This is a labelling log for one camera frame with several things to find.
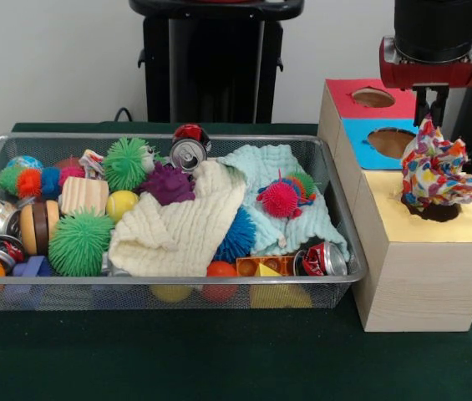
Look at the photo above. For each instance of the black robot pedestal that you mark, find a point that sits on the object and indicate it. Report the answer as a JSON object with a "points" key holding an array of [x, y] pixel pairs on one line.
{"points": [[214, 62]]}

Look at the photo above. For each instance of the multicoloured fuzzy caterpillar toy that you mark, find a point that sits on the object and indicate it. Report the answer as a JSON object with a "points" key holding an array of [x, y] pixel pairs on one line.
{"points": [[28, 184]]}

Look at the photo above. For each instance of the green puffer toy white face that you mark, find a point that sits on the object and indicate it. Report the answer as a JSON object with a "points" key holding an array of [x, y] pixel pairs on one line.
{"points": [[127, 163]]}

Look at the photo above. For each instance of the plain green puffer ball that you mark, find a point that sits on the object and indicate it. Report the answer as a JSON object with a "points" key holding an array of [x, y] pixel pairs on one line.
{"points": [[79, 242]]}

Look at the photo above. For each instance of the wooden toy burger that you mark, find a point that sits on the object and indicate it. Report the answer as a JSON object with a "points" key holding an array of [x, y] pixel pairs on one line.
{"points": [[31, 227]]}

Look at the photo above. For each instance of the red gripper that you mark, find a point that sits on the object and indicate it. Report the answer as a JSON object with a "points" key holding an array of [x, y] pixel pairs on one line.
{"points": [[432, 75]]}

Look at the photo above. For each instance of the purple spiky rubber toy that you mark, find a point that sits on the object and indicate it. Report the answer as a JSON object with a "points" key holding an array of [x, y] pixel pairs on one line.
{"points": [[166, 184]]}

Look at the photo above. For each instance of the wooden box three holes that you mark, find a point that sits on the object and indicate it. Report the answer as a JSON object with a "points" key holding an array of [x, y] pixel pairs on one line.
{"points": [[419, 284]]}

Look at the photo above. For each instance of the uncrushed red soda can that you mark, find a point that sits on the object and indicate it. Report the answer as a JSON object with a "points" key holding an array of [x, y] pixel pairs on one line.
{"points": [[186, 154]]}

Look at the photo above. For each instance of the mint waffle cloth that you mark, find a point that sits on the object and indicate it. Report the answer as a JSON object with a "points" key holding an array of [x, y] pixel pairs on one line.
{"points": [[269, 163]]}

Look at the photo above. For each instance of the crushed red soda can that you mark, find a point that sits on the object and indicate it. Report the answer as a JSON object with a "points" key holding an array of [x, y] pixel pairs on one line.
{"points": [[321, 259]]}

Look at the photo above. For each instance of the pink spiky rubber toy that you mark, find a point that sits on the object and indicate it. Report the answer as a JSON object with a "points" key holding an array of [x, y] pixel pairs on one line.
{"points": [[277, 196]]}

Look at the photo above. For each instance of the cream waffle cloth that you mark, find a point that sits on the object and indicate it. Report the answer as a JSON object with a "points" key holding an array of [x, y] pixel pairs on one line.
{"points": [[177, 238]]}

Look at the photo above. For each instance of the colourful patterned cloth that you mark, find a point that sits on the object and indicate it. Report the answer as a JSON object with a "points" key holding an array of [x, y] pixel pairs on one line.
{"points": [[436, 171]]}

